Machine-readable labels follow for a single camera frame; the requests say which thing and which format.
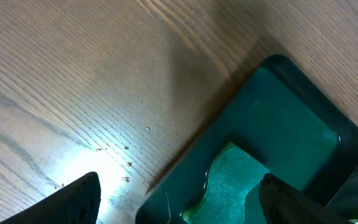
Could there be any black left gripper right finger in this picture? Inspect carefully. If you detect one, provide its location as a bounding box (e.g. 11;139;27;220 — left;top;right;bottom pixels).
259;174;352;224

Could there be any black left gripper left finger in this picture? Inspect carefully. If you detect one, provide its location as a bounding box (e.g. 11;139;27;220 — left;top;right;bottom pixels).
0;172;101;224

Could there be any rectangular black tray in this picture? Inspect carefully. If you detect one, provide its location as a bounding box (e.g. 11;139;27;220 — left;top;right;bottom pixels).
134;55;358;223

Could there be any green sponge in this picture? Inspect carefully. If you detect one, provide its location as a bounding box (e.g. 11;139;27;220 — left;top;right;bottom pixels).
181;142;269;224

